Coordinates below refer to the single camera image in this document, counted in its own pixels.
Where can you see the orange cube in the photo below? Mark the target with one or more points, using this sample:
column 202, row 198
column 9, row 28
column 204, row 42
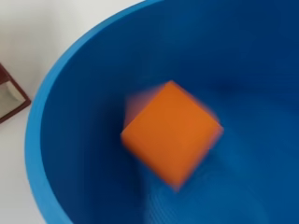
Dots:
column 171, row 133

